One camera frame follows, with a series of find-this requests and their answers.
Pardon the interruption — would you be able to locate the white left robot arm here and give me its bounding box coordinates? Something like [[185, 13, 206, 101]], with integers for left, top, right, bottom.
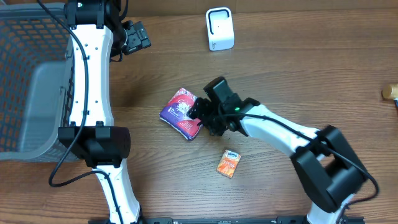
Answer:
[[58, 0, 151, 223]]

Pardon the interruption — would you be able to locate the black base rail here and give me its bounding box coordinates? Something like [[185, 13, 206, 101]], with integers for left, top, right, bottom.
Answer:
[[88, 216, 365, 224]]

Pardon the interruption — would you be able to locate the grey plastic basket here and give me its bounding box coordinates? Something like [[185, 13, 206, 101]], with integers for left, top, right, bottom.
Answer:
[[1, 3, 74, 162]]

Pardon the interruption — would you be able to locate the small orange juice carton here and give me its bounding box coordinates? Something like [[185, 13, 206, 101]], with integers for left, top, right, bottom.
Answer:
[[216, 150, 241, 179]]

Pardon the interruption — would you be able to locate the white barcode scanner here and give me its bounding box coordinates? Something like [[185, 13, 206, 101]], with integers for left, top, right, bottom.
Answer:
[[205, 7, 234, 51]]

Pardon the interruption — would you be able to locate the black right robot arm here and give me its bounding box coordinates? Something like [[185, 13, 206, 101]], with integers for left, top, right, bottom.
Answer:
[[187, 77, 367, 223]]

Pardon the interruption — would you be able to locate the red purple pouch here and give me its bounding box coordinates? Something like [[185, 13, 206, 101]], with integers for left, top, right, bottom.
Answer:
[[159, 88, 202, 141]]

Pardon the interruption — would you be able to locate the white tube gold cap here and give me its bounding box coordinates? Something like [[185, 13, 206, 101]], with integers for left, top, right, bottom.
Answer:
[[382, 84, 398, 100]]

